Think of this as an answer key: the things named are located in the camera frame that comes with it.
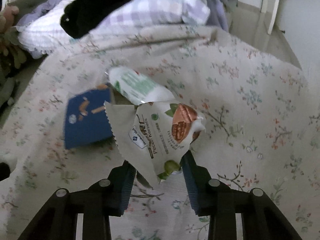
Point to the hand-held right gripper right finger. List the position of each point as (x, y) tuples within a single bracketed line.
[(191, 180)]

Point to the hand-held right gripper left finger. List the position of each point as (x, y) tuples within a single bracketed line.
[(126, 187)]

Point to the white nut snack bag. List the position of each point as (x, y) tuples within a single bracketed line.
[(155, 135)]

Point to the blue cardboard box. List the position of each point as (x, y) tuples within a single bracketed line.
[(85, 127)]

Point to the floral bedsheet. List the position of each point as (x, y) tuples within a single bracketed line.
[(250, 105)]

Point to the pale printed snack packet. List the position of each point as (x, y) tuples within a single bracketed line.
[(135, 85)]

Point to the lilac checked quilt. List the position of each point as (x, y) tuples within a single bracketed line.
[(162, 5)]

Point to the black garment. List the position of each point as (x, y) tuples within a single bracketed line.
[(95, 5)]

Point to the white door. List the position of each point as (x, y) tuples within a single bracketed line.
[(275, 5)]

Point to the pink plush toy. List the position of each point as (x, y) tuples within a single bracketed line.
[(8, 15)]

